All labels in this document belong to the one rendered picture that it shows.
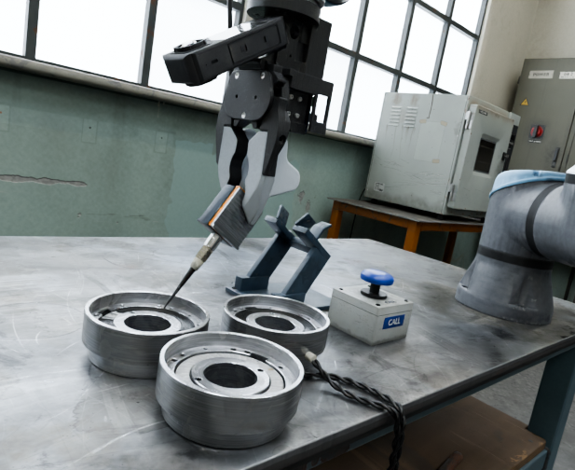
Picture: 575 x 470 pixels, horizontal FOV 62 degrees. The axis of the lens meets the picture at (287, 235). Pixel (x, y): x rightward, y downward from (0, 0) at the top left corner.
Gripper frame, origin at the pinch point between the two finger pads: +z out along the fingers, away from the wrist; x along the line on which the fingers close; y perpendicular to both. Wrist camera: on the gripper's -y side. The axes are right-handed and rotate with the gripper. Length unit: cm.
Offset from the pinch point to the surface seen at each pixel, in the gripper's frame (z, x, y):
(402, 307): 9.1, -9.5, 18.8
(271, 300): 9.6, -2.1, 5.0
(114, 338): 9.7, -5.1, -13.8
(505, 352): 13.3, -17.6, 31.1
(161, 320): 10.5, -1.4, -7.7
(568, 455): 94, 2, 186
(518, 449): 38, -14, 60
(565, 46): -126, 122, 400
